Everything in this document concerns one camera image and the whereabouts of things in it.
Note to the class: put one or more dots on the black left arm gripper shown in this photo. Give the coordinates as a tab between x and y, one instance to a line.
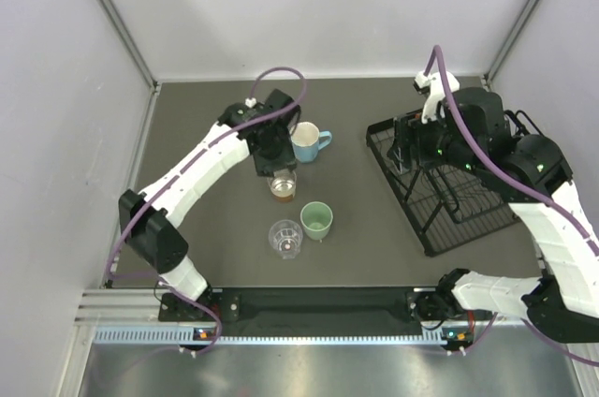
283	160

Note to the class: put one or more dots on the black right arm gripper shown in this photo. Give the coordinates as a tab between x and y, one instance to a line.
408	129

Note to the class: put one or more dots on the light blue ceramic mug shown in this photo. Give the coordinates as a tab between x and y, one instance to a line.
308	140

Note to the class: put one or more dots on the mint green cup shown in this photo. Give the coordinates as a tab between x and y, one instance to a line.
316	219

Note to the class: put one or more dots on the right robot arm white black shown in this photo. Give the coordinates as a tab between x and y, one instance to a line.
532	177

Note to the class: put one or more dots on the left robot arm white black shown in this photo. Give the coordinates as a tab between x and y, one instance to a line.
150	219

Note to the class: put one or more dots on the steel tumbler with cork base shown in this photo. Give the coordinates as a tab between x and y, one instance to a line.
283	185

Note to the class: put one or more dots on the clear plastic glass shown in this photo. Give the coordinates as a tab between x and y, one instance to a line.
285	237

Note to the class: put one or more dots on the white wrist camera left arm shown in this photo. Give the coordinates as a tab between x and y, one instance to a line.
252	101

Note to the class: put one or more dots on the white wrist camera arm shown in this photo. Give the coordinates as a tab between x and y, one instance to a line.
252	101
430	86

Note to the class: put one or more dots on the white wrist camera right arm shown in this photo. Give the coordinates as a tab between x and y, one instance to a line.
430	86

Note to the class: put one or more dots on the black wire dish rack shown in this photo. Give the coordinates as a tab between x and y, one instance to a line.
445	206

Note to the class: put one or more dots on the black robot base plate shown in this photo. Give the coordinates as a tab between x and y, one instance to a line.
325	311

